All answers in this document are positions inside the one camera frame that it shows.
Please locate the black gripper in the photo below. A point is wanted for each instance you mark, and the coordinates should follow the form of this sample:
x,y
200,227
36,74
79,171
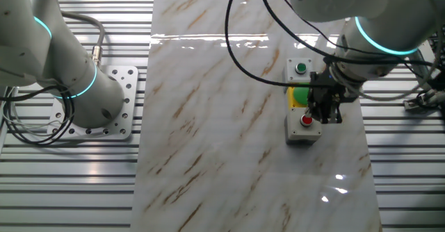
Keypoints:
x,y
325,96

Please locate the grey box red button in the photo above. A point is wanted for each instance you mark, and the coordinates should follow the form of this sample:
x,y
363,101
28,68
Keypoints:
x,y
302,134

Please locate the yellow box large green button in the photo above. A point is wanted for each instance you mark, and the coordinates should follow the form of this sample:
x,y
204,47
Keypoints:
x,y
299,94

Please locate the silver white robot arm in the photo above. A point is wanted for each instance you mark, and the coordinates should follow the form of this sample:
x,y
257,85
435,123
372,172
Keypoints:
x,y
52,58

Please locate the grey box small green button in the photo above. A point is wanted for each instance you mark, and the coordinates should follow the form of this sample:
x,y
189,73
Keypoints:
x,y
300,68

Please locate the marble pattern table mat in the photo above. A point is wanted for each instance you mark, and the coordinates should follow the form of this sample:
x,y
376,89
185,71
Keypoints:
x,y
215,148

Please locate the grey camera on mount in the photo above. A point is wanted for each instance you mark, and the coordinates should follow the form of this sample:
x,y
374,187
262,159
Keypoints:
x,y
417,103

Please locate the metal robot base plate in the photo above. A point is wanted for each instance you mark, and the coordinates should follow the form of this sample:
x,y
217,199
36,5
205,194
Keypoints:
x,y
128,86

